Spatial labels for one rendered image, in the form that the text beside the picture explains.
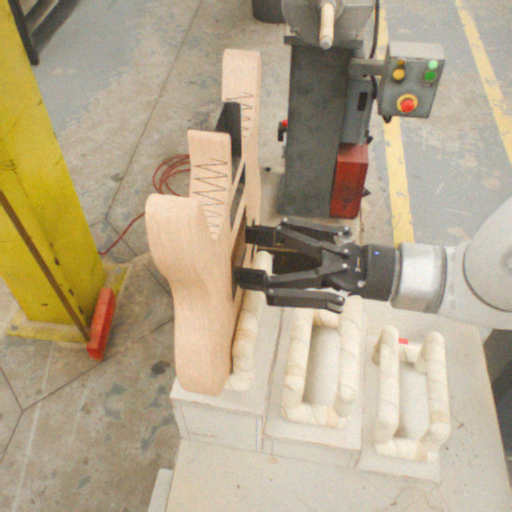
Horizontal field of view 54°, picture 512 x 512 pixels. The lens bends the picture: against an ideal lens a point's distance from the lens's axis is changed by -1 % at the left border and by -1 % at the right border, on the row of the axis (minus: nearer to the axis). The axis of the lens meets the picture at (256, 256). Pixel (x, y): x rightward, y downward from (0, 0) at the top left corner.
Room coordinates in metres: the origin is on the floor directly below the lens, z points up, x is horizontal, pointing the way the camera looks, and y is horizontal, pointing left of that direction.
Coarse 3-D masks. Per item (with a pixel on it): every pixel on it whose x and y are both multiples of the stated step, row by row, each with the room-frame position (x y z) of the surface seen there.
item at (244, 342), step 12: (264, 252) 0.54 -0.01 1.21; (252, 264) 0.52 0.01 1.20; (264, 264) 0.51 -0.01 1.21; (252, 300) 0.44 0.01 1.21; (252, 312) 0.42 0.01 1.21; (240, 324) 0.40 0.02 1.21; (252, 324) 0.40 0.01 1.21; (240, 336) 0.38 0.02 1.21; (252, 336) 0.38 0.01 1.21; (240, 348) 0.36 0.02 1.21; (252, 348) 0.36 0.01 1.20
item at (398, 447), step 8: (392, 440) 0.31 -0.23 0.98; (400, 440) 0.31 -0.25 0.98; (408, 440) 0.32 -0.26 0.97; (376, 448) 0.30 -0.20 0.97; (384, 448) 0.30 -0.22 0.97; (392, 448) 0.30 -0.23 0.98; (400, 448) 0.30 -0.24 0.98; (408, 448) 0.30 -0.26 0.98; (416, 448) 0.30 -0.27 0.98; (424, 448) 0.30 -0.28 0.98; (400, 456) 0.29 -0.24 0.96; (408, 456) 0.29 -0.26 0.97; (416, 456) 0.29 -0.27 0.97; (424, 456) 0.29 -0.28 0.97; (432, 456) 0.29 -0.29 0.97
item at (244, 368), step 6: (234, 360) 0.36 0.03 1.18; (240, 360) 0.35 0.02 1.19; (246, 360) 0.35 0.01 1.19; (252, 360) 0.36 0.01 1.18; (234, 366) 0.36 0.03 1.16; (240, 366) 0.35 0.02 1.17; (246, 366) 0.35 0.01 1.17; (252, 366) 0.36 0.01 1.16; (234, 372) 0.36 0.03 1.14; (240, 372) 0.35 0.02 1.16; (246, 372) 0.35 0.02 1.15; (252, 372) 0.36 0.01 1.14; (252, 384) 0.36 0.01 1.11
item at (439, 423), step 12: (432, 336) 0.48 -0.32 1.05; (432, 348) 0.45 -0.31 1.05; (432, 360) 0.43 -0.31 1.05; (444, 360) 0.43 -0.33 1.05; (432, 372) 0.41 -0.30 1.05; (444, 372) 0.40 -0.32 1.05; (432, 384) 0.38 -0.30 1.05; (444, 384) 0.38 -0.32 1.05; (432, 396) 0.36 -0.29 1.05; (444, 396) 0.36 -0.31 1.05; (432, 408) 0.34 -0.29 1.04; (444, 408) 0.34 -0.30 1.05; (432, 420) 0.32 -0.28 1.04; (444, 420) 0.32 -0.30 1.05; (432, 432) 0.30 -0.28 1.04; (444, 432) 0.30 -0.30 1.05
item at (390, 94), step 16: (400, 48) 1.40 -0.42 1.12; (416, 48) 1.40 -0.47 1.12; (432, 48) 1.40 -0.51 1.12; (384, 64) 1.42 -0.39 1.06; (416, 64) 1.35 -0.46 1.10; (384, 80) 1.36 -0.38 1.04; (400, 80) 1.35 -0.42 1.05; (416, 80) 1.34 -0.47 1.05; (432, 80) 1.34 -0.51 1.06; (384, 96) 1.35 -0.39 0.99; (400, 96) 1.35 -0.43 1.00; (416, 96) 1.34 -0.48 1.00; (432, 96) 1.34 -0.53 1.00; (384, 112) 1.35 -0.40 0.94; (400, 112) 1.35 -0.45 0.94; (416, 112) 1.34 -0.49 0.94
